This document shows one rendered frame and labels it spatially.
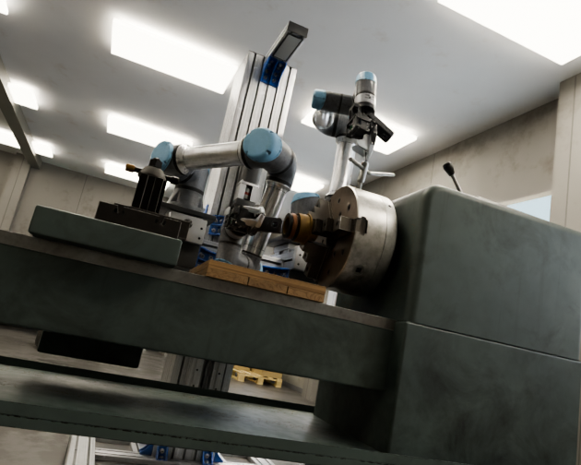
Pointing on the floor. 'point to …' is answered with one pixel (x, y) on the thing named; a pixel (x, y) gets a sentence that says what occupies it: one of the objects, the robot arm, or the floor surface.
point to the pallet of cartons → (256, 375)
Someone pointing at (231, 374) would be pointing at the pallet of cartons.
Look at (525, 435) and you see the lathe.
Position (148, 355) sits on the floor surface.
